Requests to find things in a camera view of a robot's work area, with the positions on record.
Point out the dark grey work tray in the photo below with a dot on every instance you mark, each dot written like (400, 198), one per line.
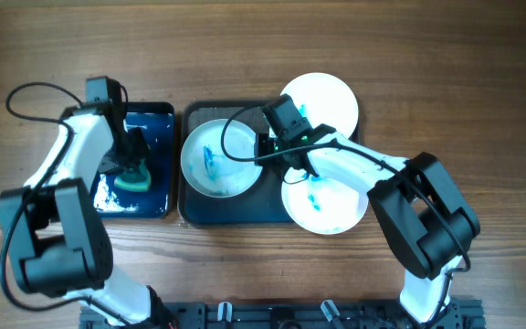
(260, 204)

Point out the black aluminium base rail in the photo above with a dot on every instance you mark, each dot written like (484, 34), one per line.
(459, 314)

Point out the dark blue water tray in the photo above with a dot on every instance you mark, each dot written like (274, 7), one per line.
(156, 120)

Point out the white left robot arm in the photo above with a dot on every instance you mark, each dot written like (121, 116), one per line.
(55, 243)

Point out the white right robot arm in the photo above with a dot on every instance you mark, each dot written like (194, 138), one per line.
(426, 221)

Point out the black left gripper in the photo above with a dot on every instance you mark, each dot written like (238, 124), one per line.
(142, 152)

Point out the white plate blue stains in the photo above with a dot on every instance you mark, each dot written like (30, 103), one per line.
(214, 159)

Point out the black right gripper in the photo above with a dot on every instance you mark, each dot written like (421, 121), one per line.
(263, 142)

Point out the green yellow sponge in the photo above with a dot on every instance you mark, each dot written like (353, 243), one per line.
(137, 179)

